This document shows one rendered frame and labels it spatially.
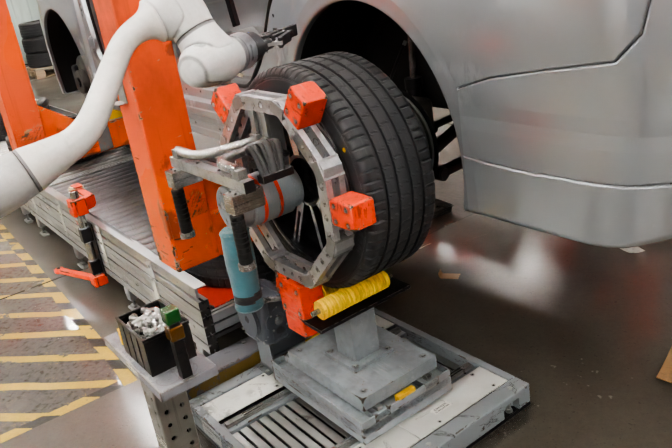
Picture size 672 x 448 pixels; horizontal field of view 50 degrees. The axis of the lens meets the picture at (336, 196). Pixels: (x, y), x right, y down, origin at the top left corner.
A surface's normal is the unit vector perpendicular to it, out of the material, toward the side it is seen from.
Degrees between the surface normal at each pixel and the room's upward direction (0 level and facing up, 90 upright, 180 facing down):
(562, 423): 0
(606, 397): 0
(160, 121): 90
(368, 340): 90
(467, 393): 0
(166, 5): 69
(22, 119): 90
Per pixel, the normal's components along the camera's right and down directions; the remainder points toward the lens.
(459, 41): -0.79, 0.32
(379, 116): 0.40, -0.40
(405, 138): 0.49, -0.18
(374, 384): -0.15, -0.93
